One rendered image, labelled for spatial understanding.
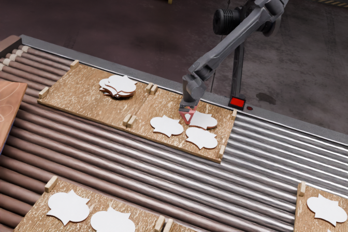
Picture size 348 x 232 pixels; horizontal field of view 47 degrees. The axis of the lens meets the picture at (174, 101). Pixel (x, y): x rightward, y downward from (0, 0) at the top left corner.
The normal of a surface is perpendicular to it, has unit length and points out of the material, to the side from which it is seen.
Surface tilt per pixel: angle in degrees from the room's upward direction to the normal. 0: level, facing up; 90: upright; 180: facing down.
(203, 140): 0
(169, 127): 0
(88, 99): 0
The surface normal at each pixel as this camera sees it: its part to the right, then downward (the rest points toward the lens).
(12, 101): 0.15, -0.80
